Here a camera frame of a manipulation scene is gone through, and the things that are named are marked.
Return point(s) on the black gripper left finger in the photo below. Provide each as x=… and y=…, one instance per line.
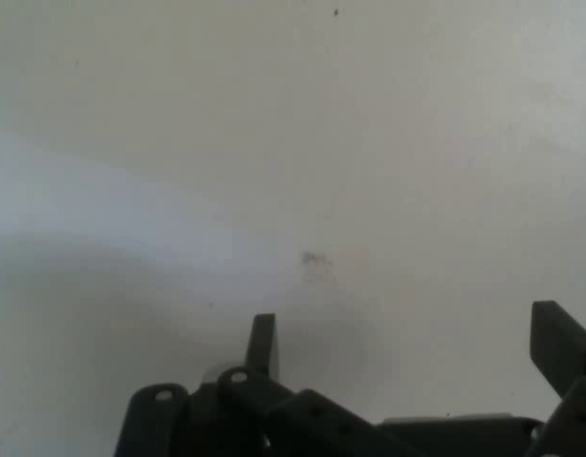
x=236, y=419

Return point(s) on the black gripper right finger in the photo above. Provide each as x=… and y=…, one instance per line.
x=573, y=381

